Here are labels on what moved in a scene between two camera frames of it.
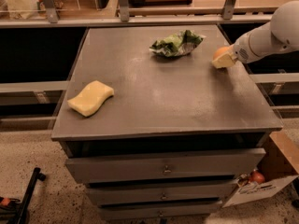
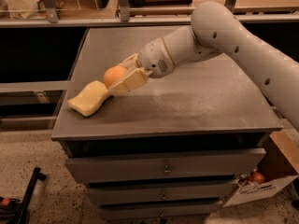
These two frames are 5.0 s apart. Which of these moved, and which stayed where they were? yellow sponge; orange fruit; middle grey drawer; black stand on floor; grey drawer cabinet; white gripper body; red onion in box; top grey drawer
Moved: white gripper body; orange fruit
Stayed: black stand on floor; top grey drawer; middle grey drawer; grey drawer cabinet; red onion in box; yellow sponge
